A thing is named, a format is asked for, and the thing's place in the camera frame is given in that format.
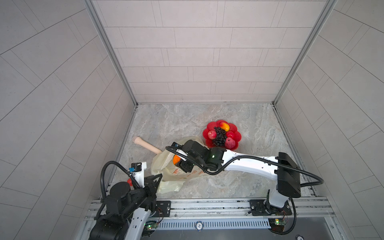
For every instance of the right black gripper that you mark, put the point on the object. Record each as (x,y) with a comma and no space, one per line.
(183,164)

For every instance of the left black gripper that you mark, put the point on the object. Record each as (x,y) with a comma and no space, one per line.
(151,187)

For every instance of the orange tangerine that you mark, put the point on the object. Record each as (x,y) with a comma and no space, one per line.
(176,160)

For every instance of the cream plastic fruit bag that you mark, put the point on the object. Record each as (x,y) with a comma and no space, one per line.
(173,177)

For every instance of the pink strawberry fruit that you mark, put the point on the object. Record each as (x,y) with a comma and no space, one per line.
(212,134)

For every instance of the black grape bunch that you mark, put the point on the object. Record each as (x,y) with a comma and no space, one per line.
(221,137)

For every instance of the pink dragon fruit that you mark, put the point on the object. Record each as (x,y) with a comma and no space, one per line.
(230,143)

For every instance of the red apple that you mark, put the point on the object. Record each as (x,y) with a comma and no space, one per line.
(231,134)

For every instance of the yellow red mango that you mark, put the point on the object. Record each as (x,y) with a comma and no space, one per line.
(224,126)

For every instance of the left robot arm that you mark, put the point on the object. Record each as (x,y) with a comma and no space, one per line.
(113,227)

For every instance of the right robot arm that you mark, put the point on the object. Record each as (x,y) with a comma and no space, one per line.
(281,169)

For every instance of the small red object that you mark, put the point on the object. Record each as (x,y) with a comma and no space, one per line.
(129,181)

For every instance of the left circuit board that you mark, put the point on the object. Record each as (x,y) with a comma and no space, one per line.
(151,226)

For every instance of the circuit board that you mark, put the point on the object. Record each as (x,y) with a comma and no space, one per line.
(151,226)
(277,225)

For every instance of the red flower-shaped plate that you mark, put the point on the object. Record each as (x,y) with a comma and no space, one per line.
(210,126)

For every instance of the beige rolling pin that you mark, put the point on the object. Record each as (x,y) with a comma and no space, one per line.
(139,141)

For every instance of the right circuit board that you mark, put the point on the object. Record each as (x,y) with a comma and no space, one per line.
(277,225)

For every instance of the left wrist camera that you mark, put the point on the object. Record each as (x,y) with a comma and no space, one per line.
(136,167)

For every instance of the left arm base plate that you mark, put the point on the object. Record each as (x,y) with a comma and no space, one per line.
(162,209)

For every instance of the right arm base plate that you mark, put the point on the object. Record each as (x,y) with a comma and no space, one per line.
(263,208)

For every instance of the aluminium mounting rail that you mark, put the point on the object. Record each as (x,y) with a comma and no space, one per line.
(199,209)

